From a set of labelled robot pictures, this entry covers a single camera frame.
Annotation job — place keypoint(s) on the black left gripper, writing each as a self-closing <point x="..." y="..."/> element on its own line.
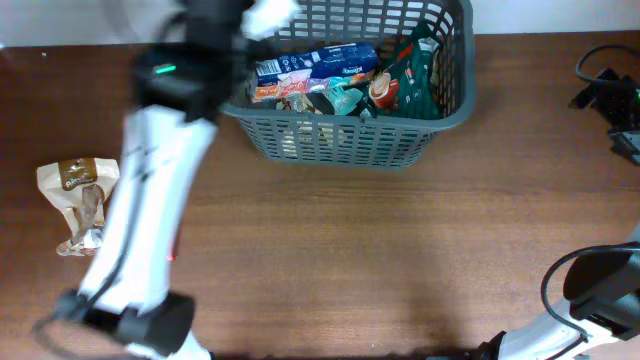
<point x="250" y="51"/>

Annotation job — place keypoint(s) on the blue rectangular box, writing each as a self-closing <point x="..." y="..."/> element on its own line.
<point x="322" y="69"/>

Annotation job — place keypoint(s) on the beige brown snack pouch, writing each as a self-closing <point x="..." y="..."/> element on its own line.
<point x="307" y="140"/>
<point x="78" y="189"/>

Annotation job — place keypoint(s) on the light blue snack wrapper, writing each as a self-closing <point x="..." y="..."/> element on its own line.
<point x="343" y="101"/>

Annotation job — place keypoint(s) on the grey plastic basket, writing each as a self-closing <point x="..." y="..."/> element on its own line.
<point x="374" y="142"/>

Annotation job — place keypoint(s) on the green coffee mix bag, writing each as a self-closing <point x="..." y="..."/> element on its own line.
<point x="404" y="87"/>

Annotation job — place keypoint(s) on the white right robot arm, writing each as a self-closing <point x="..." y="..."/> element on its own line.
<point x="591" y="295"/>

